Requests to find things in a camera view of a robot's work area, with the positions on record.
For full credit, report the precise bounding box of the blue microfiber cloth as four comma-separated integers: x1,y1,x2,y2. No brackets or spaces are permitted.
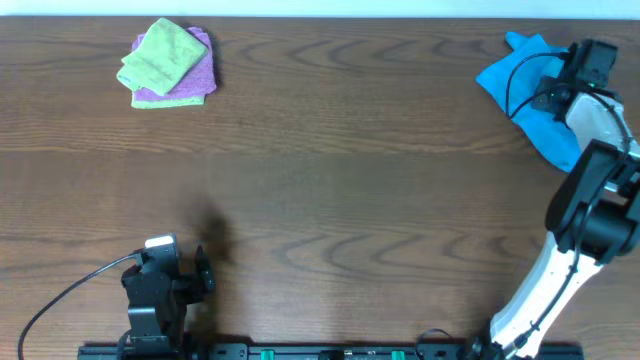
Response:
475,31,584,174

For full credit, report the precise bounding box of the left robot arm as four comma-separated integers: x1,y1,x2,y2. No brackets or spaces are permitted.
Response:
117,243,215,359

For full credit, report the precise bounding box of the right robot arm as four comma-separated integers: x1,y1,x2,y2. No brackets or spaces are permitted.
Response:
457,32,639,359

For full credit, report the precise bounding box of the purple folded cloth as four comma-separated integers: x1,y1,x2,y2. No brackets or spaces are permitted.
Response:
132,27,217,101

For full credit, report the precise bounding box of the green folded cloth on top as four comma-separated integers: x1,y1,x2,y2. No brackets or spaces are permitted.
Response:
116,18,208,96

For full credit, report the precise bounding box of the left black cable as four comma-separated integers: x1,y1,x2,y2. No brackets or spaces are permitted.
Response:
17,252,146,360

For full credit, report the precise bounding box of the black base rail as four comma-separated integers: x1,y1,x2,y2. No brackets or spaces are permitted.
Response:
77,341,585,360

